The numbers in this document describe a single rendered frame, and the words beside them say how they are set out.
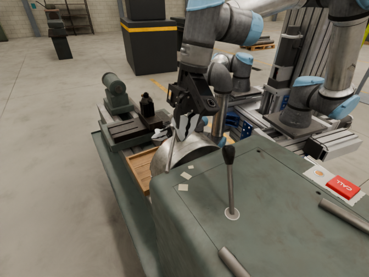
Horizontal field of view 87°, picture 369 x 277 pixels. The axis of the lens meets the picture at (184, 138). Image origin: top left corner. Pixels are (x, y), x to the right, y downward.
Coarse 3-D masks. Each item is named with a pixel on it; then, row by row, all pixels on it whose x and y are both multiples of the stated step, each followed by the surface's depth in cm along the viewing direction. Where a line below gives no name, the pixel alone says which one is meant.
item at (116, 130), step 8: (160, 112) 150; (128, 120) 140; (136, 120) 140; (168, 120) 140; (112, 128) 131; (120, 128) 131; (128, 128) 131; (136, 128) 131; (144, 128) 131; (160, 128) 138; (112, 136) 125; (120, 136) 124; (128, 136) 127; (136, 136) 130
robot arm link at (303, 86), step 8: (296, 80) 90; (304, 80) 86; (312, 80) 84; (320, 80) 84; (296, 88) 90; (304, 88) 87; (312, 88) 84; (296, 96) 91; (304, 96) 87; (296, 104) 92; (304, 104) 90
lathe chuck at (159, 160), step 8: (192, 136) 77; (200, 136) 79; (168, 144) 76; (176, 144) 74; (184, 144) 73; (160, 152) 76; (168, 152) 73; (176, 152) 72; (152, 160) 78; (160, 160) 74; (152, 168) 78; (160, 168) 73; (152, 176) 80
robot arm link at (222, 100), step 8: (216, 64) 94; (216, 72) 92; (224, 72) 93; (216, 80) 94; (224, 80) 93; (216, 88) 97; (224, 88) 95; (216, 96) 100; (224, 96) 98; (224, 104) 101; (224, 112) 104; (216, 120) 107; (224, 120) 107; (216, 128) 110; (224, 128) 112; (208, 136) 117; (216, 136) 112; (224, 136) 116; (216, 144) 115; (224, 144) 115
